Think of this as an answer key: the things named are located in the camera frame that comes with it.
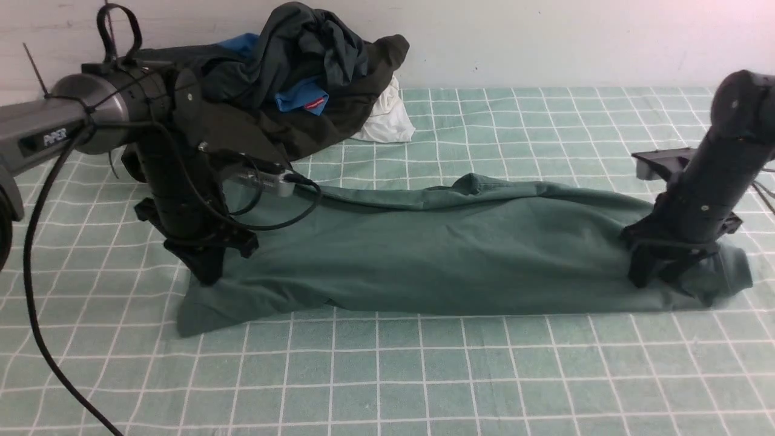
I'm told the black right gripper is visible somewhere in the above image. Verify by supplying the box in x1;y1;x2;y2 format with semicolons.
620;194;744;289

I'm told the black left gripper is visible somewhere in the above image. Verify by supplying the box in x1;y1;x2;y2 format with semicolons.
136;130;259;285

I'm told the green long sleeve shirt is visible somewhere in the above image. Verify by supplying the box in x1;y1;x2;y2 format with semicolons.
176;174;754;337

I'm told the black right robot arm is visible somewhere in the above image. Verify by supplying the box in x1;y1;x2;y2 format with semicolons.
621;70;774;288

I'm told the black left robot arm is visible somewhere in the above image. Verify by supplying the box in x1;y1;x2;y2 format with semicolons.
1;63;258;285

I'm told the dark olive shirt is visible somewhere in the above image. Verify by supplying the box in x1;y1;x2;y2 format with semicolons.
136;33;410;167

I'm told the blue shirt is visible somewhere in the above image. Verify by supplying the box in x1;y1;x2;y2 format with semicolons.
218;33;329;116

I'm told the white shirt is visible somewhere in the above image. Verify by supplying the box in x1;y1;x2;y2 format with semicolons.
351;76;415;144

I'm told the dark grey shirt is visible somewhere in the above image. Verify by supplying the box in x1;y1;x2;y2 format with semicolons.
136;2;369;110

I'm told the green checkered table cloth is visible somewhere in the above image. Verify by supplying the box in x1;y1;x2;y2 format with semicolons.
33;87;774;435

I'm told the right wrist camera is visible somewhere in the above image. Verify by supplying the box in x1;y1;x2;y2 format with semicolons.
631;147;696;182

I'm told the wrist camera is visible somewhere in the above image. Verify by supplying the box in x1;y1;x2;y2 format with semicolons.
631;147;696;182
209;150;295;197

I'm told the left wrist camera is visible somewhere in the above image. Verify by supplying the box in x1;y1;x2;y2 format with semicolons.
209;150;295;197

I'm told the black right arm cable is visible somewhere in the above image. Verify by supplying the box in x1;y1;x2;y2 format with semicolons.
748;163;775;216

